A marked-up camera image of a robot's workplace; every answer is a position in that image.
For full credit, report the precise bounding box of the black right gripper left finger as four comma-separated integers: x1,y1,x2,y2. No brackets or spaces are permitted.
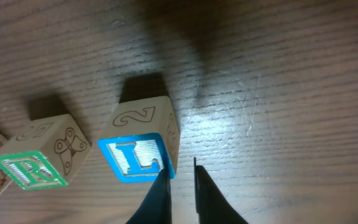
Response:
126,169,172,224

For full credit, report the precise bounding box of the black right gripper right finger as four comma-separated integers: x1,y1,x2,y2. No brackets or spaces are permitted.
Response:
193,157,248,224

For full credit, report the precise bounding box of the blue 1 block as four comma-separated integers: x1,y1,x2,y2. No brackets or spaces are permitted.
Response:
97,95,181,184

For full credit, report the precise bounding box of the green R block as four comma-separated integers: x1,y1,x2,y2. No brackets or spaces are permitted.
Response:
0,113,92,191

